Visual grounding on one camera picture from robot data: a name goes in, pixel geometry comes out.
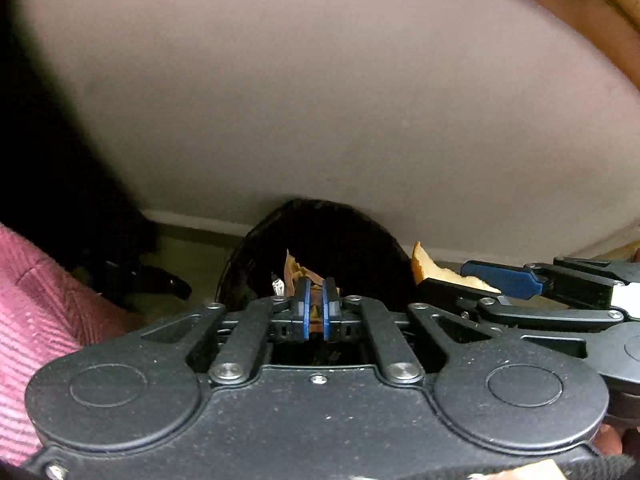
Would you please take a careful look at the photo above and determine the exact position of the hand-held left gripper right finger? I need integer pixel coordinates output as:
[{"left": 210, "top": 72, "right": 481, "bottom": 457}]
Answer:
[{"left": 322, "top": 277, "right": 506, "bottom": 386}]

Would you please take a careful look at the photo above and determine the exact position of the black furniture leg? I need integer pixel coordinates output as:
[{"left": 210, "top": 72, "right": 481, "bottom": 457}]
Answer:
[{"left": 97, "top": 257, "right": 193, "bottom": 307}]

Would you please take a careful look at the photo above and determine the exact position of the brown dried orange peel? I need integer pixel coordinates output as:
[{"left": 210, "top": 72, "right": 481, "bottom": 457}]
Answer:
[{"left": 283, "top": 249, "right": 341, "bottom": 333}]

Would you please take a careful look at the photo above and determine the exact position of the pink woven cloth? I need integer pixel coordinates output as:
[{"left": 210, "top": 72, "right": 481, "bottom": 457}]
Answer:
[{"left": 0, "top": 222, "right": 146, "bottom": 471}]

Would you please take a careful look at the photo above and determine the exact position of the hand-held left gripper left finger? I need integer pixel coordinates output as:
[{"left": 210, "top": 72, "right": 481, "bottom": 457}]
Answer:
[{"left": 140, "top": 277, "right": 312, "bottom": 386}]

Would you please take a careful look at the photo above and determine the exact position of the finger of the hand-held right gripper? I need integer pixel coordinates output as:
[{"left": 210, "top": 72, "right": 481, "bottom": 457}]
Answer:
[
  {"left": 416, "top": 280, "right": 626, "bottom": 333},
  {"left": 460, "top": 259, "right": 618, "bottom": 311}
]

